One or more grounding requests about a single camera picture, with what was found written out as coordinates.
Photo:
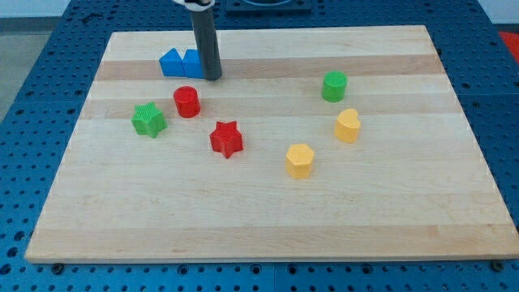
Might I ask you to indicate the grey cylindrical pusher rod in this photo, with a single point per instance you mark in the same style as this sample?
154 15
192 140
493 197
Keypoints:
202 19

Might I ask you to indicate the green star block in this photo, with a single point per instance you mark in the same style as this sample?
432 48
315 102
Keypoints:
148 120

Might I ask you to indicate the red star block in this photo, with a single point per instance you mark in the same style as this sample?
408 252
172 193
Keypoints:
226 138

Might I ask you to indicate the blue cube block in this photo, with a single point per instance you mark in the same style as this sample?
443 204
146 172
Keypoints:
192 64

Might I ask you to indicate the blue pentagon block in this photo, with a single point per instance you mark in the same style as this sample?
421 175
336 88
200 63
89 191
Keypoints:
171 64

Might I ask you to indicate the red cylinder block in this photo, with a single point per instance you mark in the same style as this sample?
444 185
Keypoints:
187 101

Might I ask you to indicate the green cylinder block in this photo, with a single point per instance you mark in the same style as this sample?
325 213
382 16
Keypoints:
334 84

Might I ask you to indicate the yellow hexagon block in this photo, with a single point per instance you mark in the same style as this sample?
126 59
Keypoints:
299 160

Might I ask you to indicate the yellow heart block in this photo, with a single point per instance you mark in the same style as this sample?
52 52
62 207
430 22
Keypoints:
347 126

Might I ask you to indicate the wooden board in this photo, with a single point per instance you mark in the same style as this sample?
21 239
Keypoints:
414 186

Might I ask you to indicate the red object at right edge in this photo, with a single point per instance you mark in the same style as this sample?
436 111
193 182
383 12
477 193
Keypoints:
511 39

